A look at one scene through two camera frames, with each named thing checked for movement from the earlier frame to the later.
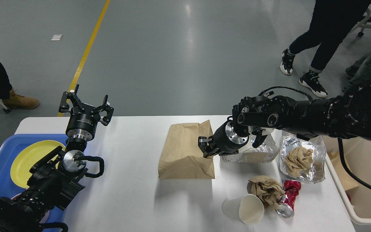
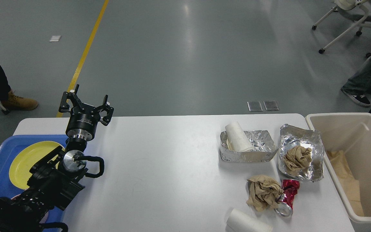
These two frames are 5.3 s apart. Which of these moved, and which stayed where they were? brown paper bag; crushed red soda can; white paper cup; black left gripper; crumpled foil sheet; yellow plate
Moved: brown paper bag; white paper cup
Stayed: black left gripper; crushed red soda can; yellow plate; crumpled foil sheet
